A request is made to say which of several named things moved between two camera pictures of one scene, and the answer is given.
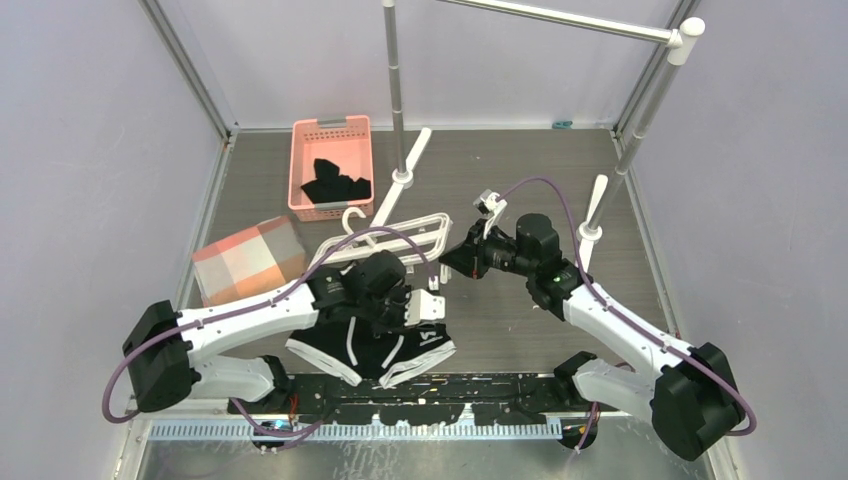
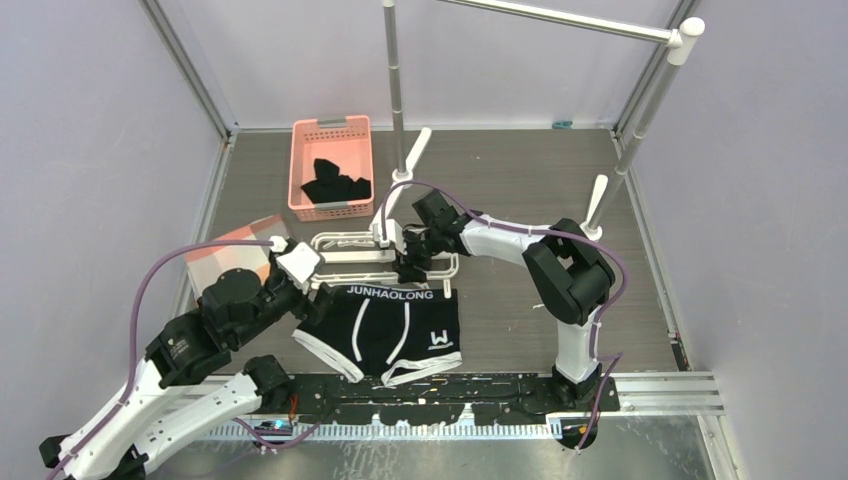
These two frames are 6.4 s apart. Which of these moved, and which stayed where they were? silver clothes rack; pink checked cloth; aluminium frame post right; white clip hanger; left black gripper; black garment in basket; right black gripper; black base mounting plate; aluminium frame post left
Moved: white clip hanger; left black gripper; right black gripper
Stayed: black garment in basket; silver clothes rack; black base mounting plate; aluminium frame post right; pink checked cloth; aluminium frame post left
